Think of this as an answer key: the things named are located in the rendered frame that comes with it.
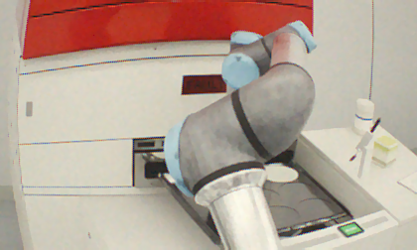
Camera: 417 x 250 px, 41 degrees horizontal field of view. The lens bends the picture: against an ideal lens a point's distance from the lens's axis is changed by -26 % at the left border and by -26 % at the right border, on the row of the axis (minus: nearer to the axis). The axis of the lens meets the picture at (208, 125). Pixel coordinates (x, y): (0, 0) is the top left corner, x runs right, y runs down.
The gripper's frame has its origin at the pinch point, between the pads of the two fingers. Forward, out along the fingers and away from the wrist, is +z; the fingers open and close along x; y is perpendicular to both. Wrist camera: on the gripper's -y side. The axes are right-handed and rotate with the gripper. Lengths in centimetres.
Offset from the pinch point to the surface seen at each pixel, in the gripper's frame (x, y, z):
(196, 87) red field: 13.8, 6.9, -17.9
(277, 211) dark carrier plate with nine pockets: -15.2, -5.7, 1.4
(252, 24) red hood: 3.1, 12.1, -35.8
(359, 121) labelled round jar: -23.8, 40.1, -9.3
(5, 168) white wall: 159, 66, 71
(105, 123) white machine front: 28.8, -9.9, -10.5
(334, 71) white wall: 31, 213, 25
